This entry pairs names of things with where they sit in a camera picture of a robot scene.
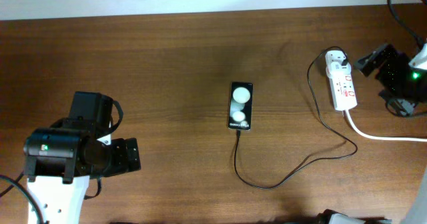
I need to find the white power strip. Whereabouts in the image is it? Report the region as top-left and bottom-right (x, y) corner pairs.
(324, 49), (358, 111)

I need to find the black charger cable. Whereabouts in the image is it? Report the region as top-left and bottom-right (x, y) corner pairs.
(233, 46), (359, 190)

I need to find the black smartphone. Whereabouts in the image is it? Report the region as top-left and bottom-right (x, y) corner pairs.
(228, 82), (254, 131)

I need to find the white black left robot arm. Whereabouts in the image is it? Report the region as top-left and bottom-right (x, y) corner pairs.
(23, 119), (141, 223)

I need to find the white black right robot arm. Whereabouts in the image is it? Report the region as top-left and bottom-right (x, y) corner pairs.
(325, 43), (426, 143)

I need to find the white charger plug adapter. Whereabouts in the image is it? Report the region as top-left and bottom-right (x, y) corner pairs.
(325, 50), (352, 79)

